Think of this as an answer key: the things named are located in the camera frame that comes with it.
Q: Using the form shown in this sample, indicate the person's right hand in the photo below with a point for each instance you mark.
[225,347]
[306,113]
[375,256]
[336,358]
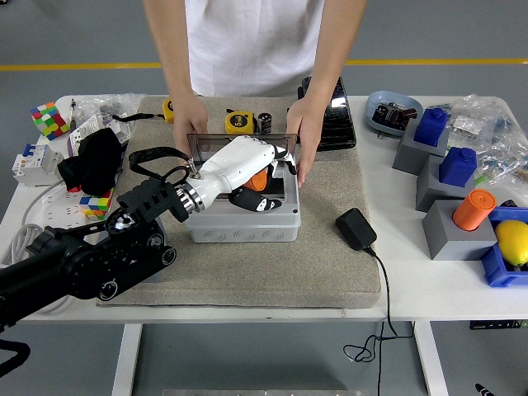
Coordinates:
[189,119]

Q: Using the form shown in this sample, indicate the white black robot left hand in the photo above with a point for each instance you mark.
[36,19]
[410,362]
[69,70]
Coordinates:
[235,165]

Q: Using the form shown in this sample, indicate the person's left hand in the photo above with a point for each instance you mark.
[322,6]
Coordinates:
[309,128]

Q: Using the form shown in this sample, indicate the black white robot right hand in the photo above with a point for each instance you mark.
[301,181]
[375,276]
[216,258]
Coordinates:
[483,389]

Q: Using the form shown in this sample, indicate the orange cylinder battery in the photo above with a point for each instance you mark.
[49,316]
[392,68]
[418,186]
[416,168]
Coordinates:
[474,210]
[259,181]

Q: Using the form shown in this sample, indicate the smoky transparent box lid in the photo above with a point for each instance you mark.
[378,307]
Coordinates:
[216,140]

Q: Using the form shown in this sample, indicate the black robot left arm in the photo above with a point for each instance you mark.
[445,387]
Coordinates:
[82,264]

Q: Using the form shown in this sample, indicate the person's right forearm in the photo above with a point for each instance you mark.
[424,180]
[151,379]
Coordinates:
[171,49]

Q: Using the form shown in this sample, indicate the person's left forearm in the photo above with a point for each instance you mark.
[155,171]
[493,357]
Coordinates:
[334,49]

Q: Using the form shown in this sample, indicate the grey plastic junction box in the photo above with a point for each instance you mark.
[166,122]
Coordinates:
[247,231]

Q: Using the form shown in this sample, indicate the blue block battery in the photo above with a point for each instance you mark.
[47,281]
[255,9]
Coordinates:
[431,128]
[457,167]

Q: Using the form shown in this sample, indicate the black glossy pedal device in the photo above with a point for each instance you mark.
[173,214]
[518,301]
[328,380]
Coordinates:
[340,128]

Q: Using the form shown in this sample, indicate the yellow tape measure chrome face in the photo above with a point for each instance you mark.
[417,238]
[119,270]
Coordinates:
[239,123]

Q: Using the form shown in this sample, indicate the small black capacitor cylinder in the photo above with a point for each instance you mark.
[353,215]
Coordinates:
[265,123]

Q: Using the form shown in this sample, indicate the white table leg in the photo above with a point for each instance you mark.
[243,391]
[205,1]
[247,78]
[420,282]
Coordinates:
[125,359]
[431,359]

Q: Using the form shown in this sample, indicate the black table control panel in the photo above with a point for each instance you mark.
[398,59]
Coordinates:
[495,324]

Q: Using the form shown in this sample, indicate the white plastic module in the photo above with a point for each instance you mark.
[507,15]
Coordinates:
[119,132]

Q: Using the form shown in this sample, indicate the light blue bowl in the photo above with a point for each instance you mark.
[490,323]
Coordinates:
[377,103]

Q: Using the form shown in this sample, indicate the dark electronic parts heap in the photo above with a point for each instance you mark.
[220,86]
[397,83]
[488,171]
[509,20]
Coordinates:
[394,115]

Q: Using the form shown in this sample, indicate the clear plastic bag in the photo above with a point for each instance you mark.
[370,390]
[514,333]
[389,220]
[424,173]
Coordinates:
[103,103]

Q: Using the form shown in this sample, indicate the black cloth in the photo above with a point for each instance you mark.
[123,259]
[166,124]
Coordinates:
[97,161]

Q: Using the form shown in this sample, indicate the person's torso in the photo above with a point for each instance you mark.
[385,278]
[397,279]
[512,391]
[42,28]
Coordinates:
[255,41]

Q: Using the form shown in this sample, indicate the grey holder block square hole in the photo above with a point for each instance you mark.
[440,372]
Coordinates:
[408,158]
[433,194]

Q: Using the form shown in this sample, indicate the white printed card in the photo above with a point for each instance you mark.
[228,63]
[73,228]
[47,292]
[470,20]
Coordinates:
[84,128]

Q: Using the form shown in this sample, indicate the black power adapter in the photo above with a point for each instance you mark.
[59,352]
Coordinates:
[355,229]

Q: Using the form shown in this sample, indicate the grey-brown mat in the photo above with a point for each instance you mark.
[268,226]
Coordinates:
[264,272]

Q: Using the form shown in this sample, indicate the small pen tool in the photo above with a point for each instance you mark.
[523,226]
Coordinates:
[73,108]

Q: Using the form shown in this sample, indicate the blue plastic bin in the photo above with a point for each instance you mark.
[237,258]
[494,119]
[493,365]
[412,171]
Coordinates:
[495,272]

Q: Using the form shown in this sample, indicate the small colourful puzzle cube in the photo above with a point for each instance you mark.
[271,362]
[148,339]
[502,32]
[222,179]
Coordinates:
[94,213]
[97,201]

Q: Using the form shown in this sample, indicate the grey holder block round hole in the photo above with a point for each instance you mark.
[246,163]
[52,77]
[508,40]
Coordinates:
[453,245]
[153,275]

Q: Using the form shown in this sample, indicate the large colourful puzzle cube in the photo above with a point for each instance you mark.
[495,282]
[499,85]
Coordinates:
[49,121]

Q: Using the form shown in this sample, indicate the yellow lemon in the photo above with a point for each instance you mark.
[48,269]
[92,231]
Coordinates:
[513,243]

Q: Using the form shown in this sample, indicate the small bag white parts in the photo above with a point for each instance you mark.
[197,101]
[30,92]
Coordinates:
[466,123]

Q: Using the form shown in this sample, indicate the white circuit breaker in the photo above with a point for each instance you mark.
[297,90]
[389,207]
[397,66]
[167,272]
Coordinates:
[37,167]

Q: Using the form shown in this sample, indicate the small dark object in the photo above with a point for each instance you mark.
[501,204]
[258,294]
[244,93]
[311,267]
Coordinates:
[509,203]

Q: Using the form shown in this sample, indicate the clear plastic bags pile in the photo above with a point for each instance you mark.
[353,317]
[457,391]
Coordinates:
[497,144]

